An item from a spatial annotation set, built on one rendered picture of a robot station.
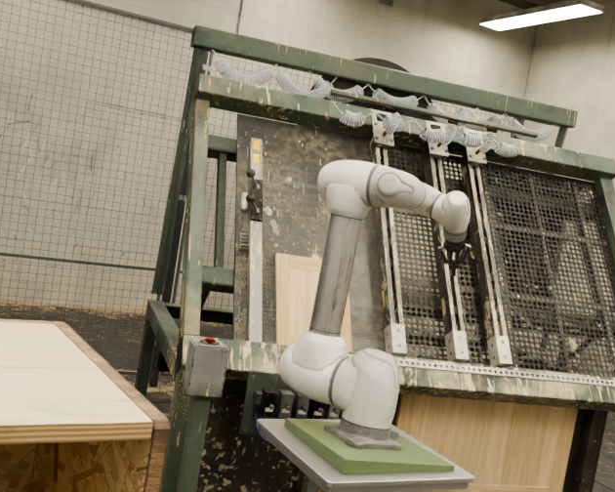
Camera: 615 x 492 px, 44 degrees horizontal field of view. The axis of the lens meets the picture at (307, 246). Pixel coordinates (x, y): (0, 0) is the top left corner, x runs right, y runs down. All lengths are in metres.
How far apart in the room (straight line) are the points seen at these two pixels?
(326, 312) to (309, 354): 0.14
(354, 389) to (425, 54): 7.29
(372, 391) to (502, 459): 1.48
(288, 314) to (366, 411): 0.81
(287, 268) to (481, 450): 1.23
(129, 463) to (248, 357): 2.05
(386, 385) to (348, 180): 0.63
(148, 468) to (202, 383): 1.84
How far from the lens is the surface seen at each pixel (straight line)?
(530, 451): 3.73
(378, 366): 2.28
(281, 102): 3.43
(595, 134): 9.26
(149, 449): 0.76
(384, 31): 9.02
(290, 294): 3.02
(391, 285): 3.16
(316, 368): 2.35
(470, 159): 3.69
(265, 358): 2.85
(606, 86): 9.33
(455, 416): 3.48
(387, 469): 2.22
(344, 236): 2.34
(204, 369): 2.58
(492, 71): 9.91
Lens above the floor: 1.49
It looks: 4 degrees down
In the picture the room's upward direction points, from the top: 9 degrees clockwise
